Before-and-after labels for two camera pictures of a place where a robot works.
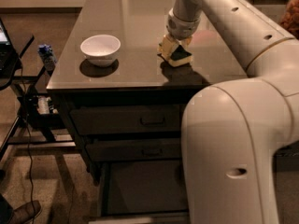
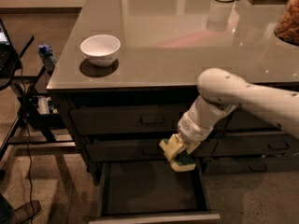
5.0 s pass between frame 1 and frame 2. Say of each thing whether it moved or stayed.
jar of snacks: stayed
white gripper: moved
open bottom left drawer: stayed
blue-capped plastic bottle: stayed
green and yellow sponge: moved
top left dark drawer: stayed
